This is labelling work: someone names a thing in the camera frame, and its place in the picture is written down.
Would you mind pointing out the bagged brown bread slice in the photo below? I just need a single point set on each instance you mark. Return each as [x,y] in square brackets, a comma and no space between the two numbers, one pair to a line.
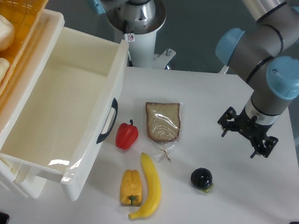
[163,126]

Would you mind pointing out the dark purple mangosteen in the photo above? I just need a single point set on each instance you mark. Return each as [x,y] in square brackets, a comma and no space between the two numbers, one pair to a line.
[202,179]

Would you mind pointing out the white drawer cabinet frame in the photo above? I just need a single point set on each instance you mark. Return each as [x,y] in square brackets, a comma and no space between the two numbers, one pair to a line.
[14,176]

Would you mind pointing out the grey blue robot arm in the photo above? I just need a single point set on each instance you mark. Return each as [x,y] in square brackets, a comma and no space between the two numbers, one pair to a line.
[257,59]

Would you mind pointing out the orange woven basket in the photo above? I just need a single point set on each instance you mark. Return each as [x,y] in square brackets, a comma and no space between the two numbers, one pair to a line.
[24,15]

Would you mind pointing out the white plastic drawer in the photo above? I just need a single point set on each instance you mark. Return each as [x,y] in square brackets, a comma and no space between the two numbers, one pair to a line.
[70,112]

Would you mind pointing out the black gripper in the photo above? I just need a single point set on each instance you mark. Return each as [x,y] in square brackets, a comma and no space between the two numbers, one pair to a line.
[247,127]

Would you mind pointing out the yellow banana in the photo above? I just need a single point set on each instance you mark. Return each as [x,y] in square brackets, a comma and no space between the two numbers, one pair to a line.
[152,202]

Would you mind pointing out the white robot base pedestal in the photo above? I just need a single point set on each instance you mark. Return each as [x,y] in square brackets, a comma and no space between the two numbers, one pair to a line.
[137,22]

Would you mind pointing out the red bell pepper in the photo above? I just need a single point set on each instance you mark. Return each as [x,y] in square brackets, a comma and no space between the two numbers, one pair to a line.
[126,135]

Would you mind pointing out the yellow bell pepper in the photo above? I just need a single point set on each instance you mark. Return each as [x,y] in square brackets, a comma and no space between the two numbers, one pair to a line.
[131,188]

